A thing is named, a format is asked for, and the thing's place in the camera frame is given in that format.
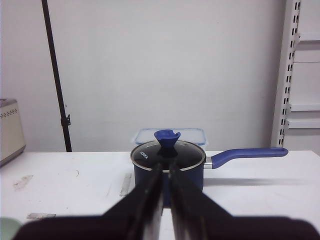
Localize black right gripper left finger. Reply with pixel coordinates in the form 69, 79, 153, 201
14, 164, 163, 240

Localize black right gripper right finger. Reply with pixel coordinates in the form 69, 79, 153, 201
168, 164, 317, 240

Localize green bowl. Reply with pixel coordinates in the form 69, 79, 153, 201
0, 217, 22, 240

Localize dark blue saucepan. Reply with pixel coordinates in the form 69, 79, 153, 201
129, 139, 290, 208

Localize glass pot lid blue knob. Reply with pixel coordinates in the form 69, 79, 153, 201
130, 131, 206, 172

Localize clear plastic food container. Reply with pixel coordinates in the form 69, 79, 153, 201
132, 128, 208, 150

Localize black tripod pole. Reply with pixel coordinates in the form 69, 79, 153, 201
41, 0, 72, 152

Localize white slotted shelf rack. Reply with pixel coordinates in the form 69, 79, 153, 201
270, 0, 320, 153

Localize cream silver two-slot toaster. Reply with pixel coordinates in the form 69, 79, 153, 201
0, 98, 26, 167

